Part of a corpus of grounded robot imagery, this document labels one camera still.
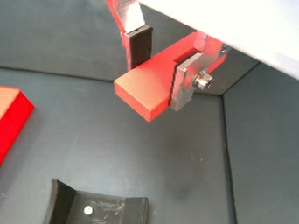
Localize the black curved holder stand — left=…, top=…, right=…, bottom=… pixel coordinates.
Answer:
left=43, top=178, right=149, bottom=224

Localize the red shape-sorting board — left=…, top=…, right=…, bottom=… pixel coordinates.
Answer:
left=0, top=86, right=34, bottom=164

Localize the red double-square peg block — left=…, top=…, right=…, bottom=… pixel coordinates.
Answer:
left=106, top=0, right=225, bottom=122

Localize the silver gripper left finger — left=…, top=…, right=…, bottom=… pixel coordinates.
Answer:
left=117, top=0, right=153, bottom=70

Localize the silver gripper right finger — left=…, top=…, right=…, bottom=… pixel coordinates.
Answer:
left=170, top=44, right=230, bottom=111

